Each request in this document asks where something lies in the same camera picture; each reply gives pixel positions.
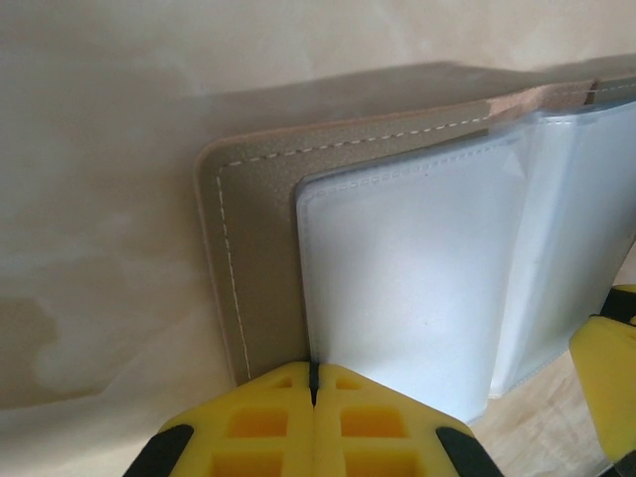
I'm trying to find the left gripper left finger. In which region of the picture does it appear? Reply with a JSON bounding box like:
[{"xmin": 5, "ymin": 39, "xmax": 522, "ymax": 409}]
[{"xmin": 141, "ymin": 361, "xmax": 316, "ymax": 477}]

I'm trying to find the grey card holder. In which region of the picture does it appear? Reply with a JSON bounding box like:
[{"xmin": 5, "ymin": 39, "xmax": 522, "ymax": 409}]
[{"xmin": 192, "ymin": 59, "xmax": 636, "ymax": 423}]

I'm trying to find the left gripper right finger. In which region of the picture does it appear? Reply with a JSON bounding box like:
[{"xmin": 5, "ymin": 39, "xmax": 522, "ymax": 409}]
[{"xmin": 313, "ymin": 362, "xmax": 481, "ymax": 477}]

